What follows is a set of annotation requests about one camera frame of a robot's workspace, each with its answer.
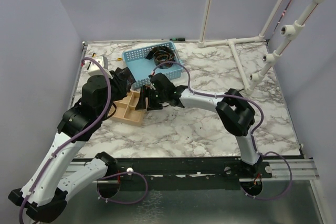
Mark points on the wooden compartment tray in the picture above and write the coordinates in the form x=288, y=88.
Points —
x=125, y=111

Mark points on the black mounting rail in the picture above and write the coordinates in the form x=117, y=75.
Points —
x=193, y=173

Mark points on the white PVC pipe rack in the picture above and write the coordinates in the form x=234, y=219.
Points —
x=289, y=33

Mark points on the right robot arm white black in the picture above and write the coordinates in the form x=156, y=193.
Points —
x=234, y=111

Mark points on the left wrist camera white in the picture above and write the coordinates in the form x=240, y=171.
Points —
x=93, y=69

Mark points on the rolled black orange tie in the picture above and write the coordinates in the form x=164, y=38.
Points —
x=161, y=54

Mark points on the brown blue floral tie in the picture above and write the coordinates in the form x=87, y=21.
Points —
x=125, y=75

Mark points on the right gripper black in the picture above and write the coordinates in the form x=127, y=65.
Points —
x=145, y=93

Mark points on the white PVC pipe frame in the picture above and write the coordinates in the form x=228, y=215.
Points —
x=202, y=43

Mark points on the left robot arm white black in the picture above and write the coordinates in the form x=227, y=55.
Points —
x=44, y=197

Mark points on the green black marker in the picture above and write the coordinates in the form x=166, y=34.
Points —
x=177, y=39

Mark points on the blue perforated plastic basket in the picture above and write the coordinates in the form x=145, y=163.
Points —
x=141, y=66

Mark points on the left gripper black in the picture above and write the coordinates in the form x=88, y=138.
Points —
x=119, y=85

